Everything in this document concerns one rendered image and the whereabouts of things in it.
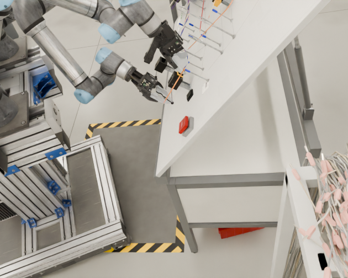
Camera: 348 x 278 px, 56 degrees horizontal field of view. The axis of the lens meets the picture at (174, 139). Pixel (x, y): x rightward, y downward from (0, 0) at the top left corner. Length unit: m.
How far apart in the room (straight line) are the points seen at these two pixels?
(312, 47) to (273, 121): 1.89
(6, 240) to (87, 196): 0.56
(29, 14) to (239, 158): 1.01
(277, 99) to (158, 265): 1.21
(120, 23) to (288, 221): 0.82
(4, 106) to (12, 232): 1.16
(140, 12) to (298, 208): 0.85
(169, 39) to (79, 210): 1.36
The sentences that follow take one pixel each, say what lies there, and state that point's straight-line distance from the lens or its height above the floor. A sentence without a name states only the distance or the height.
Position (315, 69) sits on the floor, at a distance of 3.16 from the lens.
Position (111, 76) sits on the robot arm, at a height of 1.12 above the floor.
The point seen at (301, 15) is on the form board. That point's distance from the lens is 0.89.
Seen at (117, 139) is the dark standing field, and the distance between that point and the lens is 2.76.
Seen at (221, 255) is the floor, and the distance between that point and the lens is 2.10.
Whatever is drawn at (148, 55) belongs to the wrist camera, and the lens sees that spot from 1.27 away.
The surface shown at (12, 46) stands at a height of 1.20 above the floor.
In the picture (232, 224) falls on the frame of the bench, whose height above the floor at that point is 0.40.
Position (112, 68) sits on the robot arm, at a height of 1.19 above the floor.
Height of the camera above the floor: 1.97
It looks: 49 degrees down
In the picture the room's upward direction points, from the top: 16 degrees counter-clockwise
